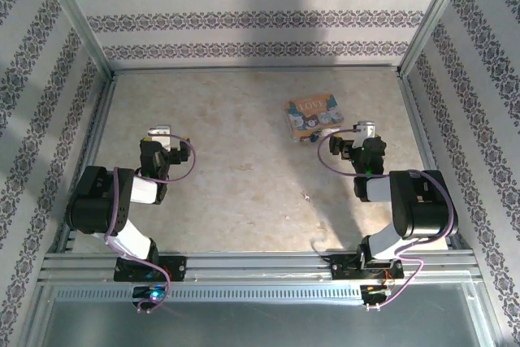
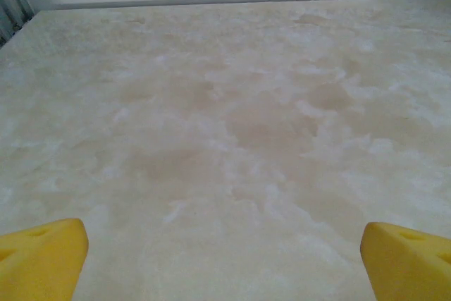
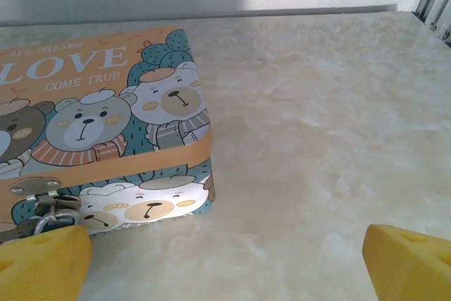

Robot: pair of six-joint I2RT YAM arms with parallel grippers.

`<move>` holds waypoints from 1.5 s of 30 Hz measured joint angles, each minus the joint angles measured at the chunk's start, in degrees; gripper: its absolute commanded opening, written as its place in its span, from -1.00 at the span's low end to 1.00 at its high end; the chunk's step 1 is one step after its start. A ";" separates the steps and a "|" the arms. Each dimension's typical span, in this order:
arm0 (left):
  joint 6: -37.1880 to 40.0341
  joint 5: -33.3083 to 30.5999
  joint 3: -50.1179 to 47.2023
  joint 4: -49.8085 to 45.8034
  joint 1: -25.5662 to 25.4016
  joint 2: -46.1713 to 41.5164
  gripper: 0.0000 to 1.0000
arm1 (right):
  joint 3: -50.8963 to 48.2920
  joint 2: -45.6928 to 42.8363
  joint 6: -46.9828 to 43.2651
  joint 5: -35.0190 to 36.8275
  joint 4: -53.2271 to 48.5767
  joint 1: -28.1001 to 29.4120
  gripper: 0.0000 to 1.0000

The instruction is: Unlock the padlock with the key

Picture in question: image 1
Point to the aluminium rail under patterned wall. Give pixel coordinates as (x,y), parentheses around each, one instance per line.
(260,69)

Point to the aluminium corner post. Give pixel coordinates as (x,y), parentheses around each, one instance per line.
(77,18)
(434,14)

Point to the small metal key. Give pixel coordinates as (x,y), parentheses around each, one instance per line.
(305,197)

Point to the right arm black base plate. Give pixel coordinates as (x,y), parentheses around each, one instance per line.
(343,267)

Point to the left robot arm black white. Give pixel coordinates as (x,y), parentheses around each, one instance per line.
(93,200)

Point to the long aluminium mounting rail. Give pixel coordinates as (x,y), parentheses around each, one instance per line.
(260,267)

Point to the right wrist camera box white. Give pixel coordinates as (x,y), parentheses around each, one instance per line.
(365,131)

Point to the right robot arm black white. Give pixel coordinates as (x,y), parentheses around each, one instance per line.
(422,209)

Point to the orange LOVE printed box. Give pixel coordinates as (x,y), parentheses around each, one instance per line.
(315,113)

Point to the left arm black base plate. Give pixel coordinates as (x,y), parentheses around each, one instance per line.
(178,267)

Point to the aluminium side rail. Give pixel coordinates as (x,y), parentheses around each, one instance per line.
(422,135)
(99,127)

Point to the grey metal sheet panel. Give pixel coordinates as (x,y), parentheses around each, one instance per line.
(260,324)

